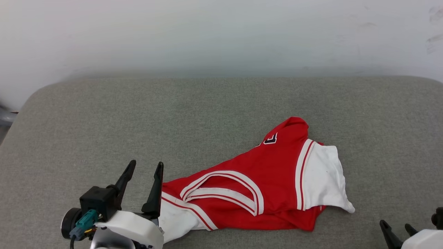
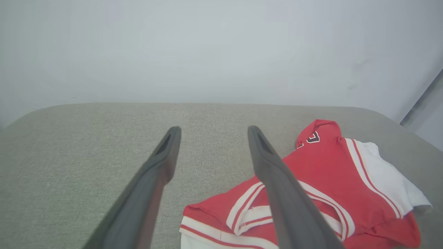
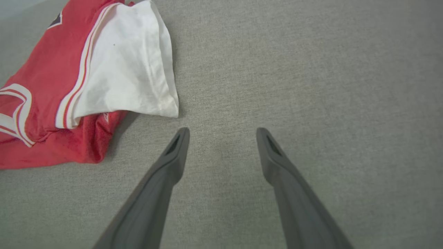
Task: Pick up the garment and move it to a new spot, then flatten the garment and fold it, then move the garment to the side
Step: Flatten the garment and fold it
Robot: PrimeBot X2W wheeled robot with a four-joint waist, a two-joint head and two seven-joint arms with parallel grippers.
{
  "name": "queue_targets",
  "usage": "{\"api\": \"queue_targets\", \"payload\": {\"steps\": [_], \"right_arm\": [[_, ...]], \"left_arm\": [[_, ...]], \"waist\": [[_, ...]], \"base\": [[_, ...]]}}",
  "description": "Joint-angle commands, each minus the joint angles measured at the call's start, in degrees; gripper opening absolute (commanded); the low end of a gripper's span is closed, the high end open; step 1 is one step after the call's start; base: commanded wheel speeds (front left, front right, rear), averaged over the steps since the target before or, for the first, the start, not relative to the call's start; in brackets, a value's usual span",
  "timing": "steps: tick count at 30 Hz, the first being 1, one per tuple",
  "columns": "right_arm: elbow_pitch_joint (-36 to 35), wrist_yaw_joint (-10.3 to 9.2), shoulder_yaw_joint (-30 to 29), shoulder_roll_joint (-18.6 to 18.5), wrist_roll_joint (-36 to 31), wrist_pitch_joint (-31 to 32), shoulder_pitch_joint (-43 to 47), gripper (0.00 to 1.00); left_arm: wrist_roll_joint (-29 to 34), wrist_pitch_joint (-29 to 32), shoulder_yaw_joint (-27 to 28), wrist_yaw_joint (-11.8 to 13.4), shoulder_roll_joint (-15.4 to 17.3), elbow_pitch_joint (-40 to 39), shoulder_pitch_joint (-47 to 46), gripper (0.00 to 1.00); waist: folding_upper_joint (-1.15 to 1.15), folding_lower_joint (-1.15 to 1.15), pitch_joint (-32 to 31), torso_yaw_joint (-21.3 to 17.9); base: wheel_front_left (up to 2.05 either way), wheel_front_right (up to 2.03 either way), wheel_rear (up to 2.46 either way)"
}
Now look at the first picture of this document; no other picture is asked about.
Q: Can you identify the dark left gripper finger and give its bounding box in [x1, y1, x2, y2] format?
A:
[141, 162, 164, 219]
[107, 160, 136, 209]

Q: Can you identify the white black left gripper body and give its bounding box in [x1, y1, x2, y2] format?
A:
[61, 207, 165, 249]

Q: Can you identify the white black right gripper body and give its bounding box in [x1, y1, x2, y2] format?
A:
[401, 229, 443, 249]

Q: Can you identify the red white basketball jersey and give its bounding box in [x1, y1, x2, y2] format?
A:
[159, 117, 355, 244]

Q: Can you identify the teal connector camera cable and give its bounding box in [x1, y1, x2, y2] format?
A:
[69, 209, 100, 249]

